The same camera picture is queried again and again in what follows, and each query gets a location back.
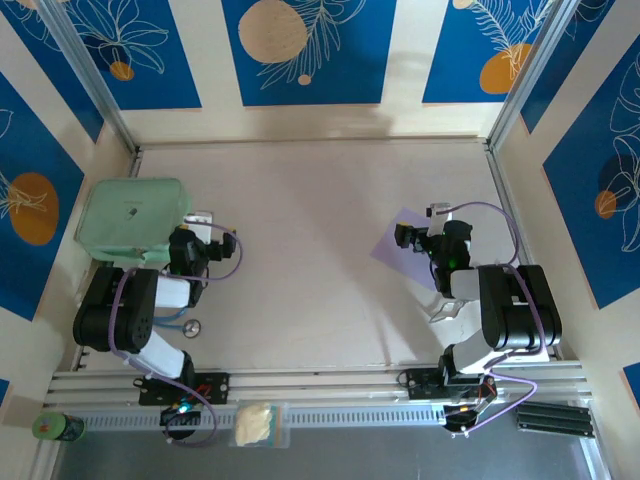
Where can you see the lilac paper sheet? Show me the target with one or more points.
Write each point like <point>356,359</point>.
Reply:
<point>395,260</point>

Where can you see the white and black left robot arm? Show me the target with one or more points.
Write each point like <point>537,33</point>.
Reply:
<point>125,310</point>

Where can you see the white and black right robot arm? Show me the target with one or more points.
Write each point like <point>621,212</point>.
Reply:
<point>515,310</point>

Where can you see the blue tube stethoscope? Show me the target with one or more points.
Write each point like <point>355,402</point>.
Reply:
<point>191,328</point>

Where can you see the mint green zip pouch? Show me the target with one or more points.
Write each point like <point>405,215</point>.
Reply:
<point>130,210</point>

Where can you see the black controller board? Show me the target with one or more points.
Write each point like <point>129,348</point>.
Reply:
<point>460,422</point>
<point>192,417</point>

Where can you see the clear bag with cream contents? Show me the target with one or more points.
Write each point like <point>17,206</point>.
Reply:
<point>255,422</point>

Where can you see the black ribbed block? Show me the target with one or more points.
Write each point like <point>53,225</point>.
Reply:
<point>555,420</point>

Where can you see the green can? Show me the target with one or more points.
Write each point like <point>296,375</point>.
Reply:
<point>50,427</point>

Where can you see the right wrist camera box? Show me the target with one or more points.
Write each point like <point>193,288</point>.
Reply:
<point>440,220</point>

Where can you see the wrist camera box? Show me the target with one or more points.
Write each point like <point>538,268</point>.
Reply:
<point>440,220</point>
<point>200,225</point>

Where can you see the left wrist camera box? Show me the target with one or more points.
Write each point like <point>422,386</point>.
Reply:
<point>200,225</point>

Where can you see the blue floral wall poster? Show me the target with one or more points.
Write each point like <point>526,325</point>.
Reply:
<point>575,225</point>
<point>60,85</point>
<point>150,75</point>
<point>450,75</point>
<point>350,75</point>
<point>565,65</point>
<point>30,150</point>

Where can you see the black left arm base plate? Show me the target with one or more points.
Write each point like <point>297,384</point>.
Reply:
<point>220,387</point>

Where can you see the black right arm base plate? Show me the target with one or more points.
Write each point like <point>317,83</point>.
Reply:
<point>417,385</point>

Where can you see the aluminium mounting rail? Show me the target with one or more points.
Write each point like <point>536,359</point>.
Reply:
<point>325,382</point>

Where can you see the aluminium frame post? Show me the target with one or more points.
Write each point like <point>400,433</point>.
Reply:
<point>90,75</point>
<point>530,65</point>

